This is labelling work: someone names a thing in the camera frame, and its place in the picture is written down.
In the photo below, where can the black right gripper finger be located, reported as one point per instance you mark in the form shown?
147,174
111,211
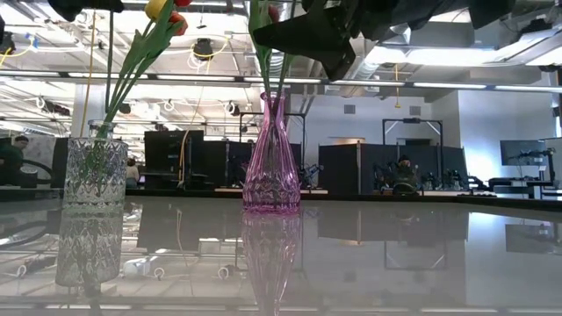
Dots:
316,28
333,57

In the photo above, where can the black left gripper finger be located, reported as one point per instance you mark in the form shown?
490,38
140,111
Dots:
70,9
107,5

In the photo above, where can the yellow artificial tulip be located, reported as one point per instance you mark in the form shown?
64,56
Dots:
153,9

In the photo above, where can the dark red artificial tulip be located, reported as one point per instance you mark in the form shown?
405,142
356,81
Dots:
259,26

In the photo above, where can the pink ribbed glass vase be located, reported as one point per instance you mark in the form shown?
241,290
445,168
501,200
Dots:
272,175

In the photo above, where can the clear cut-glass vase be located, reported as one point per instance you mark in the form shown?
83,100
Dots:
94,175

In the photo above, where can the white overhead light bar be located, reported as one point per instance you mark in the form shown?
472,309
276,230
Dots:
439,84

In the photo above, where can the black partition panel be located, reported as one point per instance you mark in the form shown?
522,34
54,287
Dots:
171,153
342,167

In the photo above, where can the person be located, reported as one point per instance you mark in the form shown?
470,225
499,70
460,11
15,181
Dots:
404,169
131,173
13,153

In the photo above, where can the computer monitor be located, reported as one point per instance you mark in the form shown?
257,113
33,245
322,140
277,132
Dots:
522,152

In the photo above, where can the background desk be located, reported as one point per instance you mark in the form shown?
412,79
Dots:
518,182

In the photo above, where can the silver ventilation duct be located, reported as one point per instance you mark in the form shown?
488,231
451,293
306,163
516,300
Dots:
275,61
373,66

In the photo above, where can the black metal stand frame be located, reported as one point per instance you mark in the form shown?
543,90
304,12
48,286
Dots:
412,119

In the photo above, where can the black ceiling camera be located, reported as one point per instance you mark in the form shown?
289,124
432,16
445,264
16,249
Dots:
203,48

